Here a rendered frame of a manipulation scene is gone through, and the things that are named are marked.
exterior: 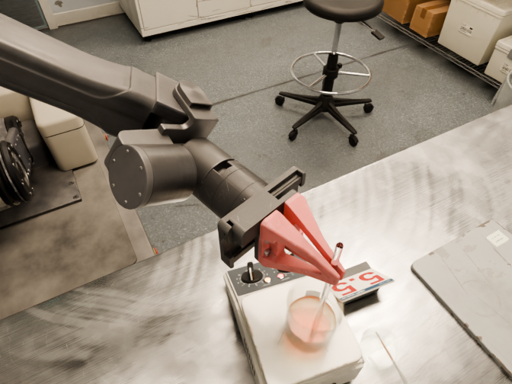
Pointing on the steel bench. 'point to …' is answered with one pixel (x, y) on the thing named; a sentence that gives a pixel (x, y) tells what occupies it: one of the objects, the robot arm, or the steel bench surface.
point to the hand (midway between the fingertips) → (333, 272)
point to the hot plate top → (266, 353)
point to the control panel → (260, 280)
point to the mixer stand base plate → (475, 286)
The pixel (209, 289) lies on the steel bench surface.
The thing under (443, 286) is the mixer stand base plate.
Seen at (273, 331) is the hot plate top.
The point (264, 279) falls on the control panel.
